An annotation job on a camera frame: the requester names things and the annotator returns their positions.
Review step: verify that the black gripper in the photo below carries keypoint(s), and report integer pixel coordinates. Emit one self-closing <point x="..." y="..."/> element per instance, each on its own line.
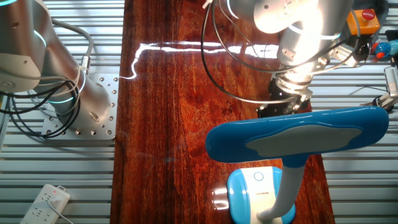
<point x="280" y="109"/>

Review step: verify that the blue white desk lamp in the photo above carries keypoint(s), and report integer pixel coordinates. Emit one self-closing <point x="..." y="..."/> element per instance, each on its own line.
<point x="233" y="143"/>

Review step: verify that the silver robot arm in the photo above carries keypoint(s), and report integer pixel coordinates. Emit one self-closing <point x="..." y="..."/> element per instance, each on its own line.
<point x="31" y="46"/>

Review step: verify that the glossy wood grain board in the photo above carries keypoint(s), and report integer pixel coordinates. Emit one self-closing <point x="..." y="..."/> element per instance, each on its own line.
<point x="171" y="109"/>

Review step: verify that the white ribbed plastic part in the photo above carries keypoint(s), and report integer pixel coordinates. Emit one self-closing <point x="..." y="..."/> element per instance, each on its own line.
<point x="392" y="81"/>

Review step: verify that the blue rubber duck toy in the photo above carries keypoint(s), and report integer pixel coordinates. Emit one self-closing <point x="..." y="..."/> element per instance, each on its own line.
<point x="383" y="49"/>

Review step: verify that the orange emergency stop box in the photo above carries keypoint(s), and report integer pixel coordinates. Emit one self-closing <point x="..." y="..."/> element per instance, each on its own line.
<point x="365" y="23"/>

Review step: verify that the small black box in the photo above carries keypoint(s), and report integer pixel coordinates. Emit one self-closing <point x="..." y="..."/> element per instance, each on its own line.
<point x="392" y="35"/>

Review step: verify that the silver perforated mounting plate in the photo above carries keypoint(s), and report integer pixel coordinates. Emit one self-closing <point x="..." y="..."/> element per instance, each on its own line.
<point x="107" y="93"/>

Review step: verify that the white power strip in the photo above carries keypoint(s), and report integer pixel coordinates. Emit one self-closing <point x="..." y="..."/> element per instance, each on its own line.
<point x="40" y="205"/>

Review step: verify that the black stop box bracket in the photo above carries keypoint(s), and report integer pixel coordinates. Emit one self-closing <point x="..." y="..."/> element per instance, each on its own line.
<point x="382" y="6"/>

